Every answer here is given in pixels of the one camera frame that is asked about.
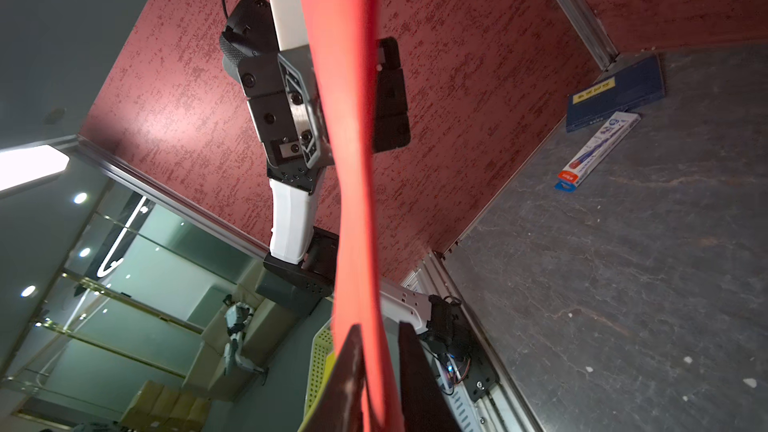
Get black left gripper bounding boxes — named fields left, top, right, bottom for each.
left=238, top=35, right=413, bottom=194

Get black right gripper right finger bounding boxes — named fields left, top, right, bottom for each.
left=398, top=322, right=461, bottom=432

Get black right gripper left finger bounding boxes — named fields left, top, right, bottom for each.
left=300, top=324, right=365, bottom=432

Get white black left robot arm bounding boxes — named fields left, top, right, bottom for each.
left=219, top=0, right=476, bottom=373

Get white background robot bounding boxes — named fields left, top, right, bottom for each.
left=223, top=294, right=268, bottom=383

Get stacked cardboard boxes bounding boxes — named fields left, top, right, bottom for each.
left=118, top=381, right=212, bottom=432

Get ceiling light panel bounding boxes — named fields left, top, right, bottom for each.
left=1, top=145, right=69, bottom=191

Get white pencil box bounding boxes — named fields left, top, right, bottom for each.
left=554, top=112, right=641, bottom=193

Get dark blue book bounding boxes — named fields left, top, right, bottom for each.
left=565, top=55, right=666, bottom=133

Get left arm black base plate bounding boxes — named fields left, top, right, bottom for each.
left=420, top=295, right=499, bottom=403

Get left aluminium corner post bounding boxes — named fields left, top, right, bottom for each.
left=556, top=0, right=619, bottom=71

